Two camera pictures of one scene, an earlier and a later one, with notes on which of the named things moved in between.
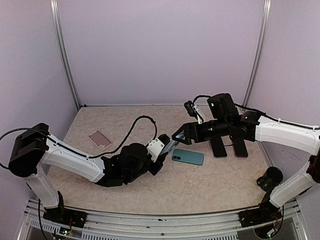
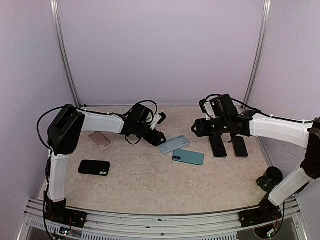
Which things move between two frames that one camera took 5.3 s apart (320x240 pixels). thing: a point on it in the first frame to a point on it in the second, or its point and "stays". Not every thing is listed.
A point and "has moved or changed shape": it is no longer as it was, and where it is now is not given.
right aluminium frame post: x=258 y=53 stays
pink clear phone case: x=100 y=140 stays
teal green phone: x=188 y=156 stays
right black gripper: x=188 y=134 to x=202 y=130
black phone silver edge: x=218 y=148 stays
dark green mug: x=273 y=176 stays
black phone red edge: x=240 y=148 stays
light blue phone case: x=169 y=146 has moved or changed shape
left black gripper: x=159 y=165 to x=156 y=142
